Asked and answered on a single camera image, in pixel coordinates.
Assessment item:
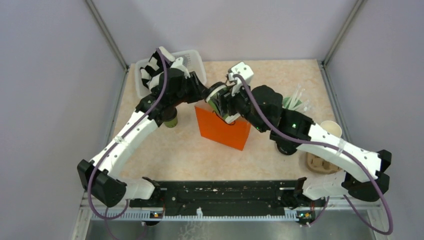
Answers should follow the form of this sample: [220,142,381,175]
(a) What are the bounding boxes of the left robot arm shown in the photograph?
[77,67,207,208]

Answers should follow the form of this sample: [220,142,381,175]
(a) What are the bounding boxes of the purple cable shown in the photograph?
[86,47,170,221]
[233,73,394,236]

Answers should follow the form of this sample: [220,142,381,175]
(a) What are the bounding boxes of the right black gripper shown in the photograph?
[211,80,268,134]

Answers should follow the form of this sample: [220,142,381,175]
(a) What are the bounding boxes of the green straw holder cup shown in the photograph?
[282,97,302,110]

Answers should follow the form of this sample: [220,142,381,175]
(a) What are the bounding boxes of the cardboard cup carrier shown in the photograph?
[306,152,342,175]

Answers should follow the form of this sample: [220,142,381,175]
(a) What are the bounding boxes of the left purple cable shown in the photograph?
[86,47,170,221]

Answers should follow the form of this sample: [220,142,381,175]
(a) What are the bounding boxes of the white plastic basket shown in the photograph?
[134,49,207,99]

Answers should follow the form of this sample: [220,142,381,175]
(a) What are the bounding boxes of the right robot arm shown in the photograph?
[207,85,392,206]

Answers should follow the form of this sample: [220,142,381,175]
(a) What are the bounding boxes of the orange paper bag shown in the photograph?
[194,102,251,151]

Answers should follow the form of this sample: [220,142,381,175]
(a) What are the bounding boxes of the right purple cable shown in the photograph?
[233,73,394,236]

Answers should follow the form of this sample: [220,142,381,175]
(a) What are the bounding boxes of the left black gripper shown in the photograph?
[171,70,211,107]

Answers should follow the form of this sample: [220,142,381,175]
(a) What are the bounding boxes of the stack of paper cups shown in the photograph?
[320,120,343,138]

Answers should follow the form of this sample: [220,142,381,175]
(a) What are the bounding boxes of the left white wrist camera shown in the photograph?
[170,57,190,79]

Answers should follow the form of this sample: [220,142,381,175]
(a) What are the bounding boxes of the white wrapped straws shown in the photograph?
[287,84,313,114]

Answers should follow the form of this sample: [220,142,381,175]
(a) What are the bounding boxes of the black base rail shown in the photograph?
[129,180,325,217]

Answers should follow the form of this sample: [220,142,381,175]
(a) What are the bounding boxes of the black white striped cloth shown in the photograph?
[138,46,176,90]

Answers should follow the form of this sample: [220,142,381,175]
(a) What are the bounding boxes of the black lid on table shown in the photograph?
[276,143,297,156]

